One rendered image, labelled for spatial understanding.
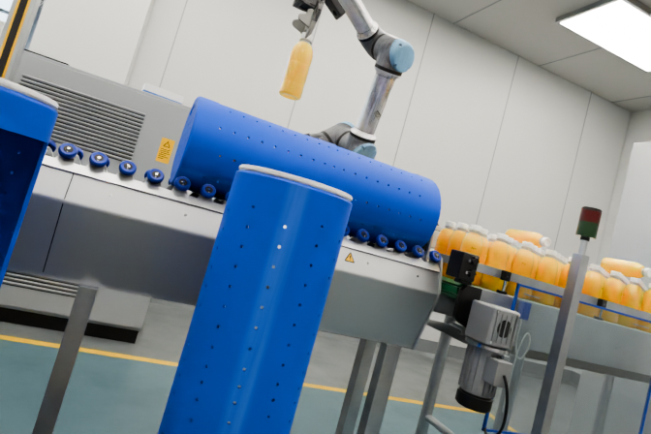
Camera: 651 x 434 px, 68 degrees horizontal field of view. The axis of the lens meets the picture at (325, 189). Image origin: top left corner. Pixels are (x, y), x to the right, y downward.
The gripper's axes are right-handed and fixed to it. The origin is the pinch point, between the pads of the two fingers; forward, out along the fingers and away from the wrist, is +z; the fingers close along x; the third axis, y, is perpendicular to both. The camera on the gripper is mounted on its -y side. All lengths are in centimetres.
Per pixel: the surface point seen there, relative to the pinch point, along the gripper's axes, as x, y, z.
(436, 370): -28, -108, 95
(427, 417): -27, -110, 115
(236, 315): 48, 5, 81
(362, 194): 7, -33, 42
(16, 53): -36, 79, 34
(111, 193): 5, 37, 66
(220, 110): 2.9, 17.5, 33.6
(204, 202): 4, 13, 60
